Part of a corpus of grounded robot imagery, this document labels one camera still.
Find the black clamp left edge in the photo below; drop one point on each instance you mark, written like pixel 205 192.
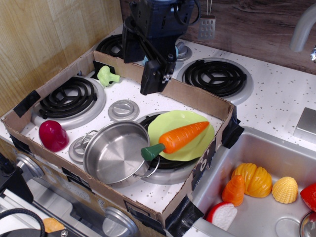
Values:
pixel 11 178

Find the light blue plastic bowl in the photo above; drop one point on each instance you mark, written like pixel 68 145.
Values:
pixel 145 60

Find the silver square faucet base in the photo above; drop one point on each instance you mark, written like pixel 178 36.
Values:
pixel 306 126

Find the black front left burner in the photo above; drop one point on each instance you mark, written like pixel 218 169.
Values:
pixel 75 103

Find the silver back stove knob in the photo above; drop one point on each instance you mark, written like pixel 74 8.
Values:
pixel 183 52

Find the red toy pepper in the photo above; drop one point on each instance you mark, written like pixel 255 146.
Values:
pixel 308 195

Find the yellow toy corn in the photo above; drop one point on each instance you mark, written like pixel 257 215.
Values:
pixel 285 190

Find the silver front stove knob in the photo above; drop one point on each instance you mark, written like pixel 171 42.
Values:
pixel 77 149

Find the orange yellow toy pumpkin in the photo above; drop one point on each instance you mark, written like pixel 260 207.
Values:
pixel 257 180

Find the silver oven front dial left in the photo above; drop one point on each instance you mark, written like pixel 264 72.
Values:
pixel 29 168

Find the silver metal sink basin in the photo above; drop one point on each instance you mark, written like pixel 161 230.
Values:
pixel 256 217

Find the light green toy broccoli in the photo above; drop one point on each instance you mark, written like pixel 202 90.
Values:
pixel 106 77

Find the red white toy slice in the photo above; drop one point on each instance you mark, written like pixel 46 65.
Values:
pixel 222 215

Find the silver oven front dial right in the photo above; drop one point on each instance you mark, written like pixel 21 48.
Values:
pixel 117 224

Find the brown cardboard fence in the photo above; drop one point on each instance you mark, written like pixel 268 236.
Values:
pixel 180 213

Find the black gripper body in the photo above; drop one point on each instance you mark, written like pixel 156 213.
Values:
pixel 159 24

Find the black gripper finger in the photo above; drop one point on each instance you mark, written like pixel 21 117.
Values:
pixel 132 50
pixel 156 76

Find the black back right burner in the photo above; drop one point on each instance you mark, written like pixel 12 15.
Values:
pixel 221 77

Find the hanging silver slotted spatula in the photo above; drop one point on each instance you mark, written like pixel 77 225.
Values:
pixel 207 24

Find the grey sink faucet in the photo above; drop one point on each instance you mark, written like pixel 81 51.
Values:
pixel 303 29

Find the light green plastic plate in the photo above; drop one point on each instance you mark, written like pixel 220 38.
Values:
pixel 174 119

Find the silver sink drain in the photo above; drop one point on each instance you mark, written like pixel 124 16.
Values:
pixel 286 227

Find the dark red toy vegetable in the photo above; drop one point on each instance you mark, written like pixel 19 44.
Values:
pixel 53 136

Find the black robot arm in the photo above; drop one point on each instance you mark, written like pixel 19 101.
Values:
pixel 151 32

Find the stainless steel pot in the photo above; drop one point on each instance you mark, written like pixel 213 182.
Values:
pixel 113 154

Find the yellow object bottom left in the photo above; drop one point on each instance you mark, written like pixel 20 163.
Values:
pixel 52 225

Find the silver centre stove knob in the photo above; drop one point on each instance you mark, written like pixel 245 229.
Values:
pixel 123 110

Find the silver oven dial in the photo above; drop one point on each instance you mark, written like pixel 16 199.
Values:
pixel 117 224
pixel 29 168

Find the black back left burner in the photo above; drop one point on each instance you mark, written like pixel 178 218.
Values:
pixel 112 46

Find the silver stove knob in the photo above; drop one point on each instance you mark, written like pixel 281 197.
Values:
pixel 123 110
pixel 77 149
pixel 183 52

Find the small orange toy carrot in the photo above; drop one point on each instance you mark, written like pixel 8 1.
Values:
pixel 234 191

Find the orange toy carrot green stem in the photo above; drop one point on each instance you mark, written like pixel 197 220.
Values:
pixel 172 141

